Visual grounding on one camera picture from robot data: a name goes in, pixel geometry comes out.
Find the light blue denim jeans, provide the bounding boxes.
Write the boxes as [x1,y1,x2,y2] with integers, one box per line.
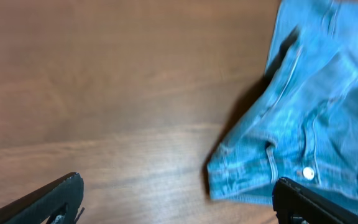
[207,0,358,215]

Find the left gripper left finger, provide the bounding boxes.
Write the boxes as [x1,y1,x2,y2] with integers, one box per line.
[0,172,84,224]

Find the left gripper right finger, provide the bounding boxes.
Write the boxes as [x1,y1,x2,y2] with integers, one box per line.
[272,176,358,224]

